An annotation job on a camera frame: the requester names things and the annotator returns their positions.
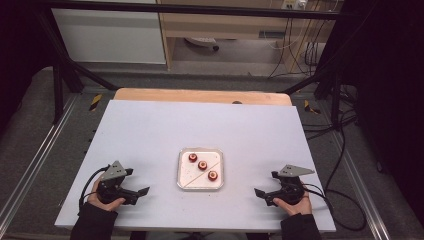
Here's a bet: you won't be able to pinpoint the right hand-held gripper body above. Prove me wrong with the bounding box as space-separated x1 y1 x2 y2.
277 163 316 206

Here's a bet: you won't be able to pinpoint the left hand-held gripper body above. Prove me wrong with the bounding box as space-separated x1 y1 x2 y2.
96 160 129 205

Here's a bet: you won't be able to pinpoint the square white metal tray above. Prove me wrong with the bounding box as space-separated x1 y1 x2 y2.
176 147 225 191

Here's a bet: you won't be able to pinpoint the thin wooden skewer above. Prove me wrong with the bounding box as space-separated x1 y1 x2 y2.
181 161 221 188

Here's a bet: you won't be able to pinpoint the person's right hand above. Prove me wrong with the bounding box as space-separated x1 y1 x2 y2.
272 192 313 217

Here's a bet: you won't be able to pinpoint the person's left hand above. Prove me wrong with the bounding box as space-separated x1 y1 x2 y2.
86 178 127 212

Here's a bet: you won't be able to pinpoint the yellow black tape marker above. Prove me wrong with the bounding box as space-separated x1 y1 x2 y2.
88 93 104 112
303 99 322 115

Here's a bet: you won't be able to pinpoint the black curtain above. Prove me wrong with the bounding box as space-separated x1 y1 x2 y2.
339 0 424 219

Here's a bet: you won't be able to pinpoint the white cabinet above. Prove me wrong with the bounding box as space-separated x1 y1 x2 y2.
51 0 167 65

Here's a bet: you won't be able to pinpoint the white power strip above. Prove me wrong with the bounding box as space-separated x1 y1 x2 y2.
184 36 221 52

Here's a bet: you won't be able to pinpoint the light wooden desk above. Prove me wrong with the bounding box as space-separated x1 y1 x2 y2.
156 0 345 73

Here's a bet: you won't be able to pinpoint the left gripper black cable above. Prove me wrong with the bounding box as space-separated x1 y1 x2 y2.
78 165 111 215

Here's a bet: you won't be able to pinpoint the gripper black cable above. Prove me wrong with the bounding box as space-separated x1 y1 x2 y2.
78 165 111 215
301 124 368 233

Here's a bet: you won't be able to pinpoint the aluminium floor rail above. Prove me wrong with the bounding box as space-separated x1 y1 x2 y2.
327 129 392 240
0 94 80 228

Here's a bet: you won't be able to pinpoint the black floor cables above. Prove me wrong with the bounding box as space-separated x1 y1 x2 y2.
301 83 360 142

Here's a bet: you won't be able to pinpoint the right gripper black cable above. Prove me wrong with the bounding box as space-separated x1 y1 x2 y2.
301 124 368 233

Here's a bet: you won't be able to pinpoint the hanging black cables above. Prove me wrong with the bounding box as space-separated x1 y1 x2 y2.
267 9 335 80

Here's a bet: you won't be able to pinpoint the white wall socket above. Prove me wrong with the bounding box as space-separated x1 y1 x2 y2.
281 0 308 11

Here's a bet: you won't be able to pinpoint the black metal frame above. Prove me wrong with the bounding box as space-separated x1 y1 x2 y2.
32 0 362 132

